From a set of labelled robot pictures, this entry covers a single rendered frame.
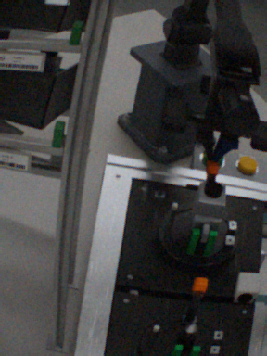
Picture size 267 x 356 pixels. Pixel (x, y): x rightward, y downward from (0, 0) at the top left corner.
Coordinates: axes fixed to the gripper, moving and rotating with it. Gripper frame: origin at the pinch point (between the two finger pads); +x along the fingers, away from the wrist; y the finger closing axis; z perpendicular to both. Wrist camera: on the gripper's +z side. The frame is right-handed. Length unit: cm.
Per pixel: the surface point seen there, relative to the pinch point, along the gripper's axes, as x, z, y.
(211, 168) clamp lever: 1.5, -3.2, 0.1
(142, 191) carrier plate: 11.6, -0.6, 10.0
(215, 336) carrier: 7.6, -34.5, -4.9
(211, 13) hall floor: 112, 232, -15
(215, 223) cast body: 3.4, -13.3, -1.5
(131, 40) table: 24, 62, 17
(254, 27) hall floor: 112, 230, -38
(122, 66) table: 23, 49, 18
